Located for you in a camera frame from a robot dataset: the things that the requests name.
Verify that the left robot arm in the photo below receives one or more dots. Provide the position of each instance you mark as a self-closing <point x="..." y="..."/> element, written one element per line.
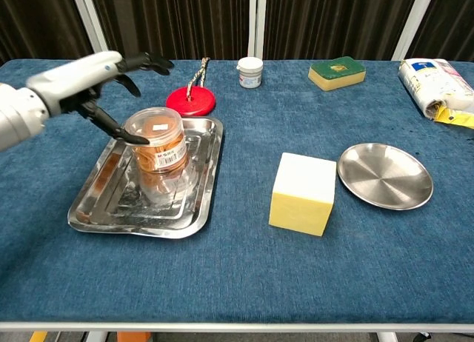
<point x="18" y="116"/>

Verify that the orange box under table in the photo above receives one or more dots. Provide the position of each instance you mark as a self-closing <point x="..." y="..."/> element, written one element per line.
<point x="134" y="337"/>

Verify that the clear tub of rubber bands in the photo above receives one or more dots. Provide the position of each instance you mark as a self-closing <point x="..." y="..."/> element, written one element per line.
<point x="163" y="142"/>

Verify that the white packaged roll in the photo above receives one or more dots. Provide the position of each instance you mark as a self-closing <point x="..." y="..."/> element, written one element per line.
<point x="433" y="86"/>

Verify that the white frame post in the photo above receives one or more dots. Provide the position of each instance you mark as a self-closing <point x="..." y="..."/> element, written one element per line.
<point x="90" y="20"/>
<point x="256" y="21"/>
<point x="414" y="21"/>

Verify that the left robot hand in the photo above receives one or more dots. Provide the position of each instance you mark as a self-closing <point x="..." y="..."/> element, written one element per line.
<point x="74" y="83"/>

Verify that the blue table cloth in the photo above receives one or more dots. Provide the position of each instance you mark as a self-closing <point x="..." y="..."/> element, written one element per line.
<point x="259" y="275"/>

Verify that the rectangular steel tray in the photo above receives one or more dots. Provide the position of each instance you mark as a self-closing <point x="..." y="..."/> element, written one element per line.
<point x="111" y="208"/>

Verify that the green yellow sponge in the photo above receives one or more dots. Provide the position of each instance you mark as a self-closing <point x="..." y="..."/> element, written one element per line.
<point x="336" y="73"/>

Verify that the small white jar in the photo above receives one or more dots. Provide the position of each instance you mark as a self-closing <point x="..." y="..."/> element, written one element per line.
<point x="250" y="73"/>

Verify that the round steel plate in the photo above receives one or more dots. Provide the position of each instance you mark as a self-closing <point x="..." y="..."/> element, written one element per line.
<point x="385" y="176"/>

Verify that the yellow foam cube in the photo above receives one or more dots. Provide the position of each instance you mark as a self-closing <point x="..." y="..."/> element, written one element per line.
<point x="301" y="194"/>

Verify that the dark brown curtain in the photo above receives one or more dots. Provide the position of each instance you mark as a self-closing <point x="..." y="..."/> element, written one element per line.
<point x="177" y="20"/>

